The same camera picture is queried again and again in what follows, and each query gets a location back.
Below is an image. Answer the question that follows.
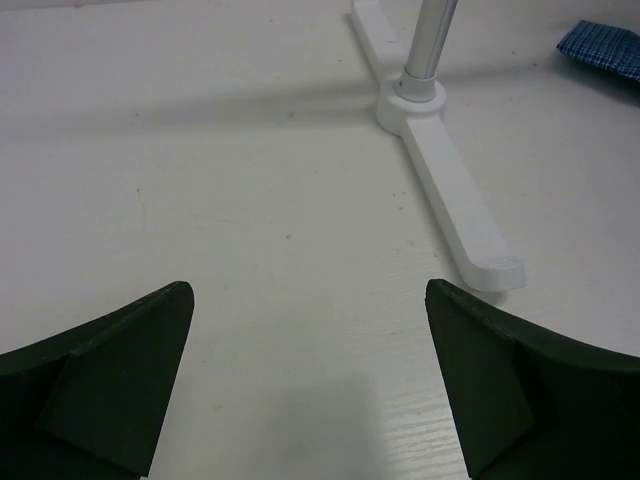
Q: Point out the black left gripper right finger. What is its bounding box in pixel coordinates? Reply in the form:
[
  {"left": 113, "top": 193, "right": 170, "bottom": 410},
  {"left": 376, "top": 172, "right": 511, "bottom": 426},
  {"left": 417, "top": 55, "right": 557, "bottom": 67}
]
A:
[{"left": 425, "top": 279, "right": 639, "bottom": 479}]

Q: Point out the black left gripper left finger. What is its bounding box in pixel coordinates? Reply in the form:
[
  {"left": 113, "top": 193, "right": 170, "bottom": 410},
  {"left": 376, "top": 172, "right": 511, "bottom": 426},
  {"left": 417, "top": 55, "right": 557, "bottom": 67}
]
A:
[{"left": 1, "top": 281, "right": 194, "bottom": 479}]

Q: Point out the blue plaid shirt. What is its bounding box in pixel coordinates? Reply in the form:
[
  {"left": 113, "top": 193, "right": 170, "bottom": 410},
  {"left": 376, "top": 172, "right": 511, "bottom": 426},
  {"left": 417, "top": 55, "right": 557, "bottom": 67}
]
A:
[{"left": 556, "top": 20, "right": 639, "bottom": 81}]

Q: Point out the white metal clothes rack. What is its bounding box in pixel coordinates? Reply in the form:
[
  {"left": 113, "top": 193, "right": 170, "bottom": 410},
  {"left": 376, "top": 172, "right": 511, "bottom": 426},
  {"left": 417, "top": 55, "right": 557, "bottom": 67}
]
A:
[{"left": 351, "top": 1, "right": 526, "bottom": 292}]

